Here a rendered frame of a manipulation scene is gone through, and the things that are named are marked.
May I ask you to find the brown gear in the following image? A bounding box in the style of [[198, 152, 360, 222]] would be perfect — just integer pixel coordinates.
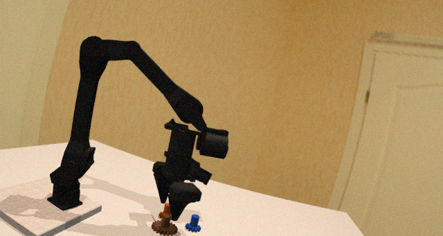
[[152, 214, 178, 236]]

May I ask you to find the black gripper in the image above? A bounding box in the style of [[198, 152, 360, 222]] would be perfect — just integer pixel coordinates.
[[152, 150, 202, 221]]

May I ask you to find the orange gear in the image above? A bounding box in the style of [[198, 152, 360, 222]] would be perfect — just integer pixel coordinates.
[[159, 203, 171, 218]]

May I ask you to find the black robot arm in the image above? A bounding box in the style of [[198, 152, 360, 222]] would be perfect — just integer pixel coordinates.
[[47, 36, 229, 211]]

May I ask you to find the blue gear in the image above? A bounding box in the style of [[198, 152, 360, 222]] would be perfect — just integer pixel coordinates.
[[186, 215, 201, 233]]

